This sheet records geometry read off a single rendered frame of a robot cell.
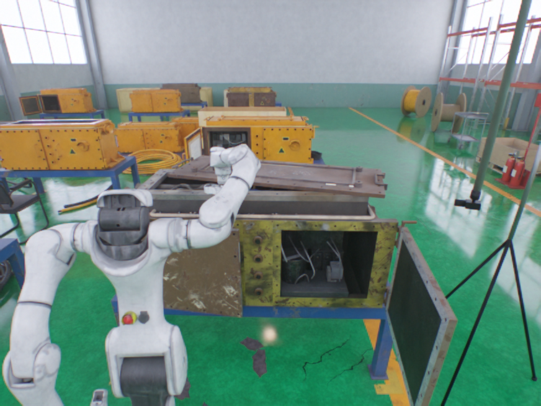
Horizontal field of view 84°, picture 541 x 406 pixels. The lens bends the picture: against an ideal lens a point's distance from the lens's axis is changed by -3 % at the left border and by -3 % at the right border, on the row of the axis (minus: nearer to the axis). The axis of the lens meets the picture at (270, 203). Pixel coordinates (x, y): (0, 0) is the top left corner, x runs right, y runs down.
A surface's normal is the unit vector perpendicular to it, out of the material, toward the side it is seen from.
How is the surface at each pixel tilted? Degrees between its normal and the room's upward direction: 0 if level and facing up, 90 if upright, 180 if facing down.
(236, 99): 90
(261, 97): 90
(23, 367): 75
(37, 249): 43
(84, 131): 90
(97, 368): 0
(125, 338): 64
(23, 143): 90
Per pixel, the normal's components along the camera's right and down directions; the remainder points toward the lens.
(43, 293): 0.81, -0.33
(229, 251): -0.15, 0.40
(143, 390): 0.07, 0.26
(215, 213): 0.09, -0.51
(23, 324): 0.18, -0.24
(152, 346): 0.06, 0.02
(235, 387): 0.00, -0.91
